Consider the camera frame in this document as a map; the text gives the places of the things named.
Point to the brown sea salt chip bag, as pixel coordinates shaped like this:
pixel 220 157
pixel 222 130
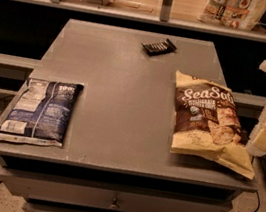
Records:
pixel 207 124

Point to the colourful snack bag on shelf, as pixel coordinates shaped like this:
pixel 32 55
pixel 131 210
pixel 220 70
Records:
pixel 236 14

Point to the blue chip bag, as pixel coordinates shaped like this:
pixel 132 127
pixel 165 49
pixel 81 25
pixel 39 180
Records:
pixel 41 114

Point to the black snack bar wrapper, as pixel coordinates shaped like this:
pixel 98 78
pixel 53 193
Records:
pixel 159 48

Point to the grey drawer cabinet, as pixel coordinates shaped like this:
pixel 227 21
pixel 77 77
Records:
pixel 118 141

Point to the upper drawer knob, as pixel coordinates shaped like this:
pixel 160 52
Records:
pixel 114 205

